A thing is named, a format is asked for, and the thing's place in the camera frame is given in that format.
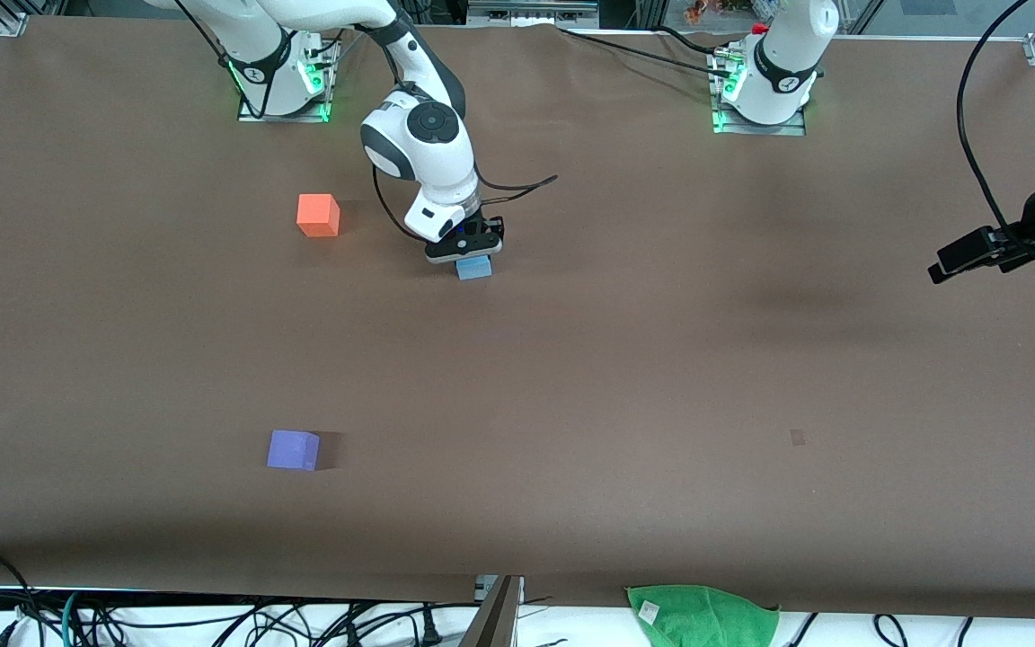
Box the green microfibre cloth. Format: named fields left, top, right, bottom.
left=625, top=584, right=781, bottom=647

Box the purple foam block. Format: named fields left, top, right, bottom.
left=266, top=429, right=322, bottom=473

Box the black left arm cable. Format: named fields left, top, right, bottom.
left=955, top=0, right=1035, bottom=239

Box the grey metal bar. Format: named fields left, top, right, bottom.
left=456, top=575, right=524, bottom=647

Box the grey power strip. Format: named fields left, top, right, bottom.
left=467, top=0, right=600, bottom=29

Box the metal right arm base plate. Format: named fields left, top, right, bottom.
left=237, top=40, right=332, bottom=124

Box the white metal bracket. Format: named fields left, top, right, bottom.
left=473, top=574, right=526, bottom=604

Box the orange foam block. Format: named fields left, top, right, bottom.
left=296, top=193, right=341, bottom=239

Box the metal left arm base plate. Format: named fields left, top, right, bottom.
left=709, top=49, right=809, bottom=137

